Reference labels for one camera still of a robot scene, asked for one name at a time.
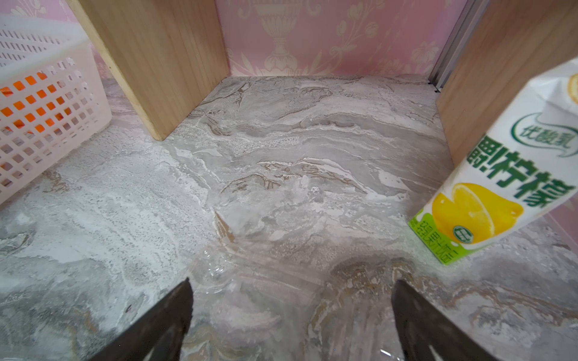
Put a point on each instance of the white plastic basket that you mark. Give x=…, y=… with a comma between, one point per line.
x=63, y=52

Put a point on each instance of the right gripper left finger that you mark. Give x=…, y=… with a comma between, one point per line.
x=159, y=333

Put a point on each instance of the wooden two-tier shelf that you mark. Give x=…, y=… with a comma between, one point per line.
x=169, y=55

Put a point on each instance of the orange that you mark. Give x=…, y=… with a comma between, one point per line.
x=32, y=104

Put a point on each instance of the lemon drink carton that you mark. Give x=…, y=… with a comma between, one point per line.
x=524, y=166

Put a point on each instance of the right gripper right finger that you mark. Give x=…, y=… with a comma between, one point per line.
x=425, y=332

